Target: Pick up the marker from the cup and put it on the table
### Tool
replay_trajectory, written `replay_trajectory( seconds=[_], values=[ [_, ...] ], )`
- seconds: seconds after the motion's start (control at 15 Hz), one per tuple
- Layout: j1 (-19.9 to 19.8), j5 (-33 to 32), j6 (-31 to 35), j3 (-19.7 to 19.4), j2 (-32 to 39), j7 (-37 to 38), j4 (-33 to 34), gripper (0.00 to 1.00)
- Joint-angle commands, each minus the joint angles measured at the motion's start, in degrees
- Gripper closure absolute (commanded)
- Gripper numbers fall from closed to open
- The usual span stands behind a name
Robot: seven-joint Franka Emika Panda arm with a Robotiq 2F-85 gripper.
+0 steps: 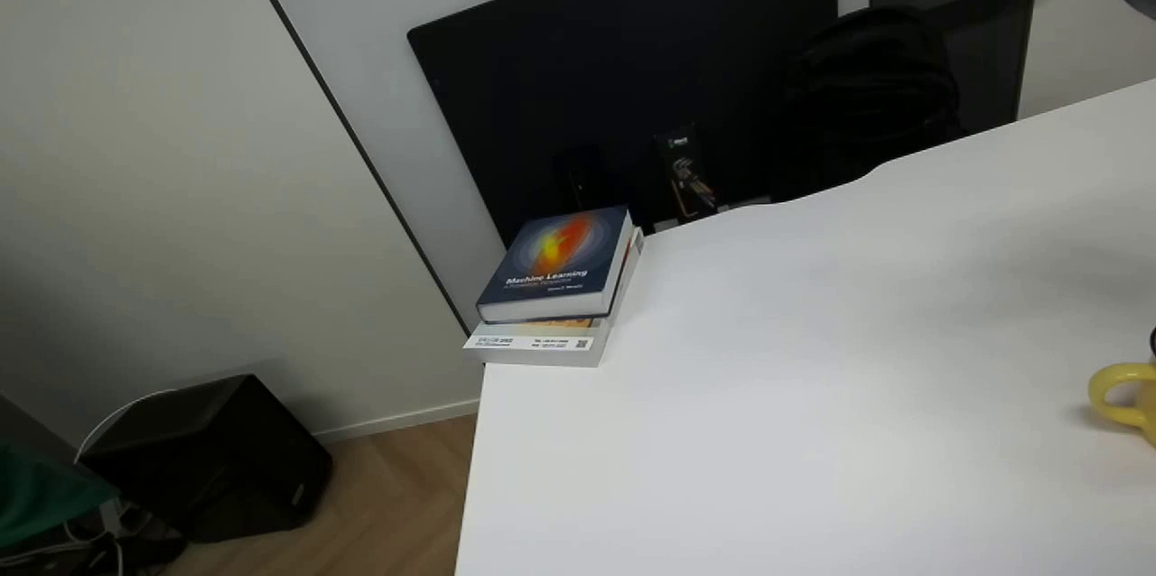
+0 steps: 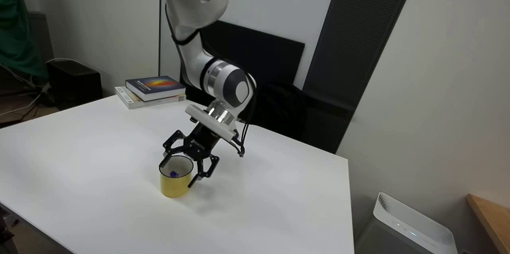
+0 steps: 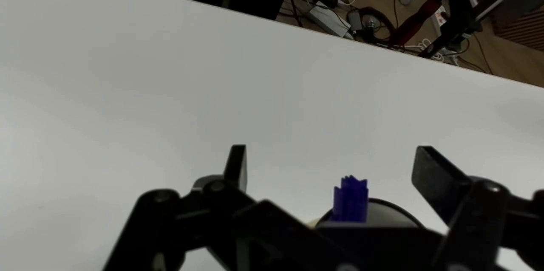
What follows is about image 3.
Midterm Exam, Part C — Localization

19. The grey power brick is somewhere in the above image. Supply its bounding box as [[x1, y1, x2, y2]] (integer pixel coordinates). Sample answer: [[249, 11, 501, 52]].
[[308, 3, 354, 39]]

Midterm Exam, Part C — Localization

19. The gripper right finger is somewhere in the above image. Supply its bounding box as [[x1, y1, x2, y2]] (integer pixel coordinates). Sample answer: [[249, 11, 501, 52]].
[[411, 145, 544, 271]]

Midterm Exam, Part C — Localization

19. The white cable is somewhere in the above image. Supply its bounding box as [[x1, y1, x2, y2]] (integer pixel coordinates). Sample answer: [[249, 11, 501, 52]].
[[406, 38, 459, 65]]

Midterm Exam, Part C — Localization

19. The red bar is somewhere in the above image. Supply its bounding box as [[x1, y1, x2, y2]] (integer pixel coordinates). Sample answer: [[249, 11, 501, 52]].
[[390, 0, 445, 47]]

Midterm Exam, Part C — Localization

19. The blue marker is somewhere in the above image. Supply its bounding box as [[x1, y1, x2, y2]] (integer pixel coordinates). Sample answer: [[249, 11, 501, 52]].
[[332, 174, 369, 224]]

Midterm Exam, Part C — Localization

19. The black power brick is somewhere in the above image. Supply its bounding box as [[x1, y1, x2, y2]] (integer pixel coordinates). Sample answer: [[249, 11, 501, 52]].
[[346, 8, 384, 34]]

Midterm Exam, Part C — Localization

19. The white cup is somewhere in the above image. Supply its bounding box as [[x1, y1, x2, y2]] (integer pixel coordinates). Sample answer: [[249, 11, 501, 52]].
[[308, 198, 426, 230]]

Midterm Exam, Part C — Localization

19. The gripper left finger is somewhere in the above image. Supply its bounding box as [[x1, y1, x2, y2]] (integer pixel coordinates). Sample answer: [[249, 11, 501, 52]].
[[102, 144, 340, 271]]

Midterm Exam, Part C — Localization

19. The white power strip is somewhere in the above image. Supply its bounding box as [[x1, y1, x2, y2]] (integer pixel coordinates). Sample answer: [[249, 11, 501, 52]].
[[430, 4, 452, 26]]

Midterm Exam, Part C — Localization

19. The black stand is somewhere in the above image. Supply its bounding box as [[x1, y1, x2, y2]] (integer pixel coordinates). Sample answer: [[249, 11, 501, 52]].
[[417, 0, 528, 60]]

